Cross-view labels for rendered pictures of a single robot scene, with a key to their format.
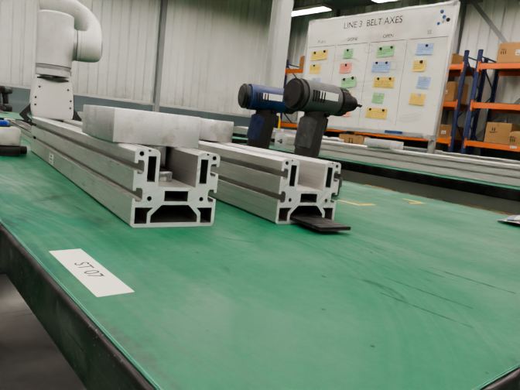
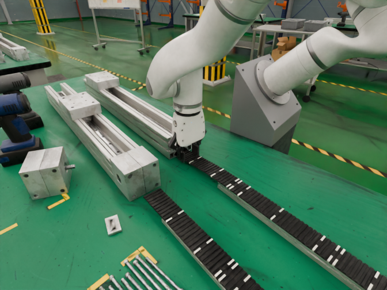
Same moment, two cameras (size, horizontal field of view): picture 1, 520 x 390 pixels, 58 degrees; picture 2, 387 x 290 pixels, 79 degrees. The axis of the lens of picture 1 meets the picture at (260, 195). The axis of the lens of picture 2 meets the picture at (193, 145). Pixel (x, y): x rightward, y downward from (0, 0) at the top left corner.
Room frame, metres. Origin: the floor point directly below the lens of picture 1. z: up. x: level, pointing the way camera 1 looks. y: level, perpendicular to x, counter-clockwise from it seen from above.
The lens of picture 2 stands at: (1.85, 0.51, 1.25)
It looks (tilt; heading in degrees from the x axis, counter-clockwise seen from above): 33 degrees down; 174
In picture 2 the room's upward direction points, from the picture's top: straight up
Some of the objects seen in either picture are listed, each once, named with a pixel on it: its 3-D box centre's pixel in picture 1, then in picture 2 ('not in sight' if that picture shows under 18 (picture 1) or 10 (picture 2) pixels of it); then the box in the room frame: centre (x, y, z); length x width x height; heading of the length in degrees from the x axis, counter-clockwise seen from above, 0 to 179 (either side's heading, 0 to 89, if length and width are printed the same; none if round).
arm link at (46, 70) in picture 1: (54, 72); (186, 105); (1.22, 0.56, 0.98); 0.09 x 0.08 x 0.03; 124
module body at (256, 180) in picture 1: (187, 158); (83, 119); (0.96, 0.16, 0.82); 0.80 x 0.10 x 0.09; 34
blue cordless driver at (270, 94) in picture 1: (275, 133); (0, 131); (1.16, -0.02, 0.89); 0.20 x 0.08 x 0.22; 112
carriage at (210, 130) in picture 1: (189, 134); (80, 108); (0.96, 0.16, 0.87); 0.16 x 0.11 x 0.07; 34
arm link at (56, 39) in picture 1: (56, 39); (185, 77); (1.22, 0.55, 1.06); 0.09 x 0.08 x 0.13; 115
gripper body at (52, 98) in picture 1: (52, 97); (188, 123); (1.22, 0.56, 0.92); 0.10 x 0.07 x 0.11; 124
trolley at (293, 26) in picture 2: not in sight; (283, 56); (-1.48, 2.14, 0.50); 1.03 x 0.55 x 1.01; 52
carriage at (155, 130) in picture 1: (137, 135); (102, 82); (0.64, 0.18, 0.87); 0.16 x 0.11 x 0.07; 34
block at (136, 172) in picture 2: not in sight; (140, 170); (1.32, 0.41, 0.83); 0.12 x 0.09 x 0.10; 124
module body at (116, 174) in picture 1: (90, 152); (126, 107); (0.85, 0.31, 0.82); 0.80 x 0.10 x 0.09; 34
